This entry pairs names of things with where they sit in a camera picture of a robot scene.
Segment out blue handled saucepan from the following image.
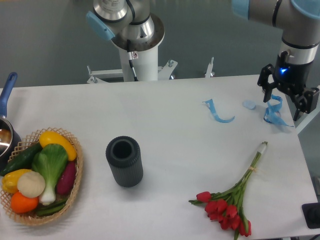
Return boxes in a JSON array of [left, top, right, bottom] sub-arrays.
[[0, 72, 21, 171]]

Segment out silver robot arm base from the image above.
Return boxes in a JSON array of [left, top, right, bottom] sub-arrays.
[[86, 0, 165, 52]]

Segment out blue ribbon strip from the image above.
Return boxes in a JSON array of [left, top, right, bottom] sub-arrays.
[[203, 98, 235, 124]]

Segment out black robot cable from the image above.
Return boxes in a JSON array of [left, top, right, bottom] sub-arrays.
[[125, 39, 139, 82]]

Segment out tangled blue ribbon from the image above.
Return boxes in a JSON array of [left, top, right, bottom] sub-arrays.
[[263, 94, 294, 127]]

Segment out dark grey ribbed vase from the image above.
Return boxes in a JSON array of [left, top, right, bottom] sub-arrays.
[[105, 136, 144, 188]]

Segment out beige cauliflower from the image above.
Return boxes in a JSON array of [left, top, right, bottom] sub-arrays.
[[17, 171, 46, 198]]

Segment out black device at edge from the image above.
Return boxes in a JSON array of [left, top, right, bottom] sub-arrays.
[[301, 202, 320, 229]]

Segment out yellow bell pepper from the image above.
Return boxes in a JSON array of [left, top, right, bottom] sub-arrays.
[[1, 169, 32, 194]]

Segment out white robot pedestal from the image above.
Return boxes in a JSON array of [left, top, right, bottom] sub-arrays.
[[86, 44, 216, 84]]

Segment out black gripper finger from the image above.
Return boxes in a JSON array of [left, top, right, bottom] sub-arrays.
[[290, 87, 320, 121], [257, 64, 276, 103]]

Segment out red tulip bouquet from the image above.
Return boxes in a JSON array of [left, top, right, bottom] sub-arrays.
[[188, 141, 268, 240]]

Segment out green bean pods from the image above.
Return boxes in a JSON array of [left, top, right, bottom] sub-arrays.
[[35, 198, 67, 217]]

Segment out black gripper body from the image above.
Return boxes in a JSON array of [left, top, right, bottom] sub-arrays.
[[272, 50, 313, 96]]

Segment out purple sweet potato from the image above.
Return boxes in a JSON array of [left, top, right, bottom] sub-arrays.
[[56, 161, 77, 195]]

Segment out woven wicker basket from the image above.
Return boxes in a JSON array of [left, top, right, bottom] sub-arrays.
[[0, 127, 84, 226]]

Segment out green cucumber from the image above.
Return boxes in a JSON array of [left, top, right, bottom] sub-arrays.
[[0, 142, 43, 177]]

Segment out green bok choy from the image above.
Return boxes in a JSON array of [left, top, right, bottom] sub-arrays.
[[32, 144, 68, 206]]

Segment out orange fruit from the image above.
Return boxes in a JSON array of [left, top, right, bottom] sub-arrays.
[[10, 191, 39, 214]]

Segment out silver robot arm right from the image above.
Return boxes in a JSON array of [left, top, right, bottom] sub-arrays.
[[231, 0, 320, 120]]

